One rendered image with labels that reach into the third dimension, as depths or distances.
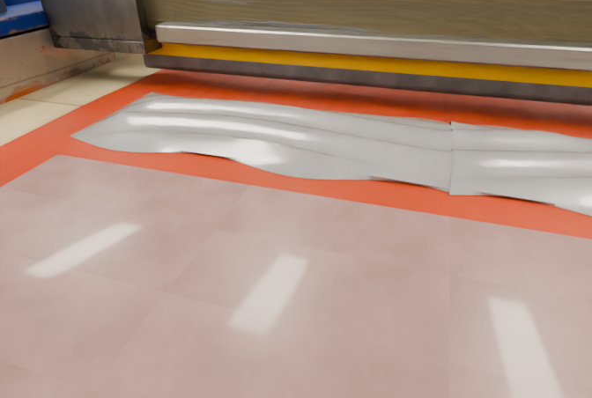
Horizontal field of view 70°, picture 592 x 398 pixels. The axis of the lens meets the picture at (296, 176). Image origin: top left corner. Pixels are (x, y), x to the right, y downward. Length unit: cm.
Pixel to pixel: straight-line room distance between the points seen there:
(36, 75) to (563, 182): 30
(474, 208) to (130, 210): 12
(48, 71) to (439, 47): 24
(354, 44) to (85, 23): 17
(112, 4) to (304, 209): 19
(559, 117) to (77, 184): 24
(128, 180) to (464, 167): 14
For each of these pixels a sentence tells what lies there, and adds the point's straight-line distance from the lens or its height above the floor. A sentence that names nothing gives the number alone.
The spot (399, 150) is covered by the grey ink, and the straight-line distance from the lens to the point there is 18.
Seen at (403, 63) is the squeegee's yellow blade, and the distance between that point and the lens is 25.
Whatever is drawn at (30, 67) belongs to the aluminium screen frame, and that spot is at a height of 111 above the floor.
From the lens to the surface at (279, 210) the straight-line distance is 15.
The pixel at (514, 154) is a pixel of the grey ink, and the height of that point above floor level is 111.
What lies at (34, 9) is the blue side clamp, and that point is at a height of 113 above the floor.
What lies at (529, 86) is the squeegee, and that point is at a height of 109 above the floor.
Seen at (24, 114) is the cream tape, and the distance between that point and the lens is 28.
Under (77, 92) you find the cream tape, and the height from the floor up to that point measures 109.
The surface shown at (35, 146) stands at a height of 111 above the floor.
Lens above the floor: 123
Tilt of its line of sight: 44 degrees down
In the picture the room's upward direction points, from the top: 7 degrees counter-clockwise
